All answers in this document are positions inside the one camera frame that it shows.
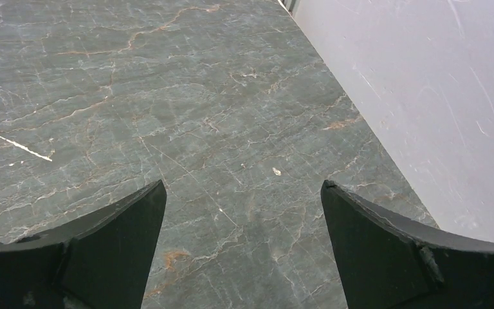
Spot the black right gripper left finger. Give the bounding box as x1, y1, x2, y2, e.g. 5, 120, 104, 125
0, 181, 167, 308

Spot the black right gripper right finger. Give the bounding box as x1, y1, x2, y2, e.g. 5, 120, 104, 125
320, 180, 494, 308

